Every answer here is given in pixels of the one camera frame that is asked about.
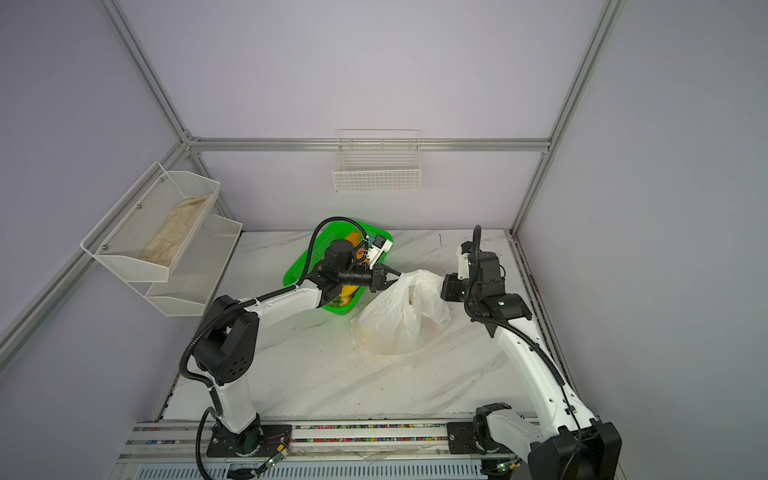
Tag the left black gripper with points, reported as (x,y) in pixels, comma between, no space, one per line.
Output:
(378,280)

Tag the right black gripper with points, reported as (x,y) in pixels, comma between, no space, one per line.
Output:
(448,292)

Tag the white lemon print plastic bag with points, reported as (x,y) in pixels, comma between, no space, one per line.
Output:
(407,316)

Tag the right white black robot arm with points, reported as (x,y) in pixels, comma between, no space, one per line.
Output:
(540,384)

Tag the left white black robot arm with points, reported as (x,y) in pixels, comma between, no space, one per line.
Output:
(222,350)

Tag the lower yellow banana bunch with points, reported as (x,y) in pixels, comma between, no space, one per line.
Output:
(346,295)

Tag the green plastic basket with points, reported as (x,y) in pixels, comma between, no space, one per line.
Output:
(306,270)

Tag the lower white mesh shelf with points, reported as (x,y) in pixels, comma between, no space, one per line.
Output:
(198,273)

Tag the white mesh shelf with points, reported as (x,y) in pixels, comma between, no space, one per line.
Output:
(118,239)
(198,273)

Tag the beige cloth in shelf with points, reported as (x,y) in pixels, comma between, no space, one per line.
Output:
(167,242)

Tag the upper white mesh shelf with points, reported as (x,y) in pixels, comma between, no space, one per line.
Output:
(118,239)

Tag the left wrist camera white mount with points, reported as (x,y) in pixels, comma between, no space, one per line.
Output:
(377,246)

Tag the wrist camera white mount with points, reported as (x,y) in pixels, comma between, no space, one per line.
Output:
(377,246)
(465,253)

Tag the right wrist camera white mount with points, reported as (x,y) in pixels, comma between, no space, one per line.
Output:
(465,253)

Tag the white wire wall basket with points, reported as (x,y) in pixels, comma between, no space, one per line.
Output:
(377,161)

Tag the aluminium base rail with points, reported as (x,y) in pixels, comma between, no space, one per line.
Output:
(350,449)

